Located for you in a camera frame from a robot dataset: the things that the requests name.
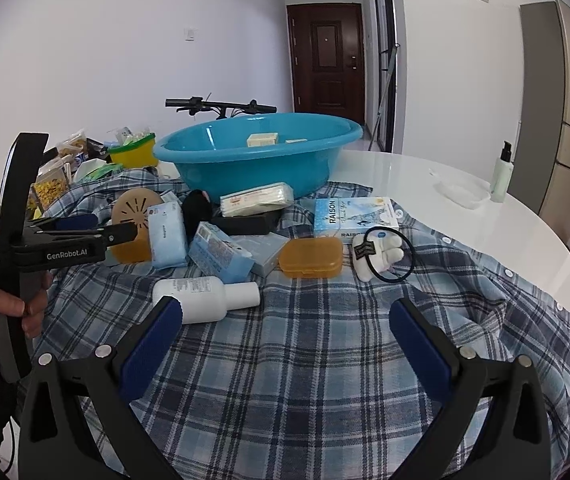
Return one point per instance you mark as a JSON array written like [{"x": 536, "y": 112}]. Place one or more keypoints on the white and orange tissue pack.
[{"x": 257, "y": 199}]

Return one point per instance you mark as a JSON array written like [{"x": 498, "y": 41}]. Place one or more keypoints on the light blue wet wipes pack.
[{"x": 167, "y": 235}]

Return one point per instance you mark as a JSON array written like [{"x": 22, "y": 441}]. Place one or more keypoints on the black round pouch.
[{"x": 195, "y": 212}]

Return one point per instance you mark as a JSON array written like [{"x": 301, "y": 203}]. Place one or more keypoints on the white lotion bottle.
[{"x": 200, "y": 297}]

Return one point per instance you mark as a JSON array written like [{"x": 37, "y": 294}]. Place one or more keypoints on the light blue carton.
[{"x": 220, "y": 255}]

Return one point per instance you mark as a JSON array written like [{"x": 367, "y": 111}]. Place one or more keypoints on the beige refrigerator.
[{"x": 560, "y": 110}]

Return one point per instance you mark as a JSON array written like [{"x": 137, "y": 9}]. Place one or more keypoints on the green and yellow bin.
[{"x": 132, "y": 155}]

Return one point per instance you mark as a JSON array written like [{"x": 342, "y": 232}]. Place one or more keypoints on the blue plaid shirt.
[{"x": 315, "y": 350}]

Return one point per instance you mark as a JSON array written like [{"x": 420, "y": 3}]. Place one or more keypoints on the white desktop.
[{"x": 415, "y": 175}]

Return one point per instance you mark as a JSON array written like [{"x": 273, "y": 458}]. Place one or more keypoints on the black snack pack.
[{"x": 97, "y": 147}]

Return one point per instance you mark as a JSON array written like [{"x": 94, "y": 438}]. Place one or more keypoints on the bag of yellow nuts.
[{"x": 50, "y": 187}]

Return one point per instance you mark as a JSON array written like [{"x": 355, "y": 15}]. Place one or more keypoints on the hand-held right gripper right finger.
[{"x": 422, "y": 355}]

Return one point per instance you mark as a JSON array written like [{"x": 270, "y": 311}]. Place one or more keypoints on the white blue tower print box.
[{"x": 352, "y": 215}]

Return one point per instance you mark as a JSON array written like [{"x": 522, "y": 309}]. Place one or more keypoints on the clear snack bag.
[{"x": 72, "y": 142}]

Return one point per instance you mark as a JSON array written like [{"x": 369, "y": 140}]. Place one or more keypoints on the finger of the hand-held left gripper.
[
  {"x": 115, "y": 235},
  {"x": 77, "y": 221}
]

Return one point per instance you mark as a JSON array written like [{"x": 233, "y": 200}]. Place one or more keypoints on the small cream square box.
[{"x": 296, "y": 140}]

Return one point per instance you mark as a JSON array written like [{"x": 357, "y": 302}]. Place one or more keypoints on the blue plastic basin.
[{"x": 245, "y": 170}]

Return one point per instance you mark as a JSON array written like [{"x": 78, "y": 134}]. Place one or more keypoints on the grey blue flat box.
[{"x": 267, "y": 252}]

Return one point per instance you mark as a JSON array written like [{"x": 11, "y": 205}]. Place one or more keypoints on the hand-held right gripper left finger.
[{"x": 152, "y": 350}]

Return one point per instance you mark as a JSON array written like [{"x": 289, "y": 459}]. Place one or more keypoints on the orange pill box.
[{"x": 310, "y": 257}]

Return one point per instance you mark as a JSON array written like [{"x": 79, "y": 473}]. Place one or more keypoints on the metal mop pole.
[{"x": 382, "y": 100}]

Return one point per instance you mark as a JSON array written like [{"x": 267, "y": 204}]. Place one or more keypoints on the brown entrance door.
[{"x": 326, "y": 60}]

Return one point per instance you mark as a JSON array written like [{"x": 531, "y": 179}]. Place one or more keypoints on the tan round vented disc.
[{"x": 130, "y": 210}]

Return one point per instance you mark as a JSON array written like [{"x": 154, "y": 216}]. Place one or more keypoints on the black bicycle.
[{"x": 220, "y": 106}]

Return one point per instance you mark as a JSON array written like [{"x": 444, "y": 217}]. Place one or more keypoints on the white wall switch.
[{"x": 190, "y": 34}]

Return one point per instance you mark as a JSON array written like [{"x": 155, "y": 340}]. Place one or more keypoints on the clear plastic dish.
[{"x": 462, "y": 192}]

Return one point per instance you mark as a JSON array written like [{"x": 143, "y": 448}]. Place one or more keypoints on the pale green pump bottle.
[{"x": 501, "y": 175}]

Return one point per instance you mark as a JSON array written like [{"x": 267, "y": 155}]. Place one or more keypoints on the black framed glass door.
[{"x": 385, "y": 60}]

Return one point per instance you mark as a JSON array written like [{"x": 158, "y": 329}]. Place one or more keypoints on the black box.
[{"x": 247, "y": 224}]

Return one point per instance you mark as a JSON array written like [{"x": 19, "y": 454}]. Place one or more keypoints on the large cream square box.
[{"x": 262, "y": 140}]

